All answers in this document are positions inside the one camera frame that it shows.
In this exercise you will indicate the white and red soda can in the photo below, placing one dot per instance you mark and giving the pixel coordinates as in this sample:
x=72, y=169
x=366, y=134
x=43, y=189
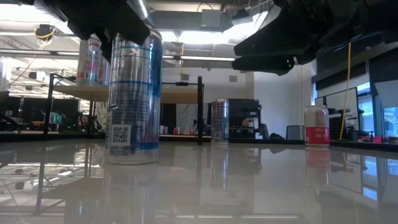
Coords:
x=317, y=124

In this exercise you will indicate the clear plastic covered object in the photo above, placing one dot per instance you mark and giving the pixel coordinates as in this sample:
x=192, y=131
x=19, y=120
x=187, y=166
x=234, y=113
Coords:
x=186, y=116

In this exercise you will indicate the black equipment rack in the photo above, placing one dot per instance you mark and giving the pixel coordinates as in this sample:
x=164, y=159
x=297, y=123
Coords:
x=245, y=109

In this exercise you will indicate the blue silver Red Bull can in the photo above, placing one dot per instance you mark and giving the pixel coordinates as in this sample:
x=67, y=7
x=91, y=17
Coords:
x=219, y=121
x=133, y=99

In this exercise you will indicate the black pegboard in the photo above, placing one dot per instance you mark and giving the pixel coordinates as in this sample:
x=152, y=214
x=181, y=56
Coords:
x=336, y=127

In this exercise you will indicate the silver ventilation duct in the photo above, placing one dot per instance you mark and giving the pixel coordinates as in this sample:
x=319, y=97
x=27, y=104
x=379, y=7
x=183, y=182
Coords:
x=138, y=7

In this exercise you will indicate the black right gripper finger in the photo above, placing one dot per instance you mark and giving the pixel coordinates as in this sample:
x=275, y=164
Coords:
x=273, y=40
x=264, y=64

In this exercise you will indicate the small red box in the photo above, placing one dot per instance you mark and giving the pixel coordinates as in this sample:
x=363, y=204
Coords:
x=377, y=139

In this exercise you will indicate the long tube light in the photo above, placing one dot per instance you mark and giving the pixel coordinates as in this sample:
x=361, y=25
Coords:
x=202, y=58

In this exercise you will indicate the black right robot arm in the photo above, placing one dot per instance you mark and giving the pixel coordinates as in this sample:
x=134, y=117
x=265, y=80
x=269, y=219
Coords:
x=379, y=18

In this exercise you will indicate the grey ceiling unit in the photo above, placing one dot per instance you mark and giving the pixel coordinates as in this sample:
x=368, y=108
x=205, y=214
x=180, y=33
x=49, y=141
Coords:
x=211, y=18

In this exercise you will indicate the tall white can palm print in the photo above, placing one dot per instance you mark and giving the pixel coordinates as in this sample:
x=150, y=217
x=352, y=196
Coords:
x=88, y=63

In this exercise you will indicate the ceiling light panel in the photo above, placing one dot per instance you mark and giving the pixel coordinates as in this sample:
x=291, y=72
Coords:
x=199, y=37

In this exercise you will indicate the black aluminium rig frame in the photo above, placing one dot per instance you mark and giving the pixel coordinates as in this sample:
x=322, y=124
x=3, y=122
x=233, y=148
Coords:
x=264, y=141

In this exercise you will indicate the black framed whiteboard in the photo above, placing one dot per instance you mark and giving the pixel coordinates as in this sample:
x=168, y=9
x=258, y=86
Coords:
x=342, y=99

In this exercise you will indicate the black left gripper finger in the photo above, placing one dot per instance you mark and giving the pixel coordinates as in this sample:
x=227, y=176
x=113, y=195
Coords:
x=107, y=43
x=135, y=29

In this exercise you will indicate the wooden shelf black metal frame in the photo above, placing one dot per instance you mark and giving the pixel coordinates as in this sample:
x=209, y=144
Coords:
x=183, y=95

